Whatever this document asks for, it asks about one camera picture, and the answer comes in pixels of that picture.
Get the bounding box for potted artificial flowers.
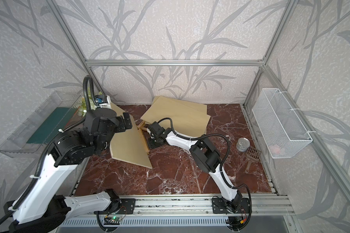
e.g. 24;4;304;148
77;88;96;117

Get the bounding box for wooden easel frame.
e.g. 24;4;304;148
137;121;150;154

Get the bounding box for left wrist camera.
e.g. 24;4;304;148
94;94;111;109

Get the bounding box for white wire basket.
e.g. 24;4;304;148
252;88;313;159

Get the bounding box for pink item in basket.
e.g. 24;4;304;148
269;144;285;155

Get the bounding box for clear acrylic shelf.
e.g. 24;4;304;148
0;91;81;158

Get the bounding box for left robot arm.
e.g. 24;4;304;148
0;76;132;233

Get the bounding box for wooden board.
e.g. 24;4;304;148
148;96;207;117
109;115;152;169
141;110;211;137

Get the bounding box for green mat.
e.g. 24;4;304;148
26;107;76;144

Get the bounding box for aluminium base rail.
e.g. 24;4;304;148
120;193;295;217

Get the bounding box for metal tin can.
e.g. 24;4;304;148
236;137;250;152

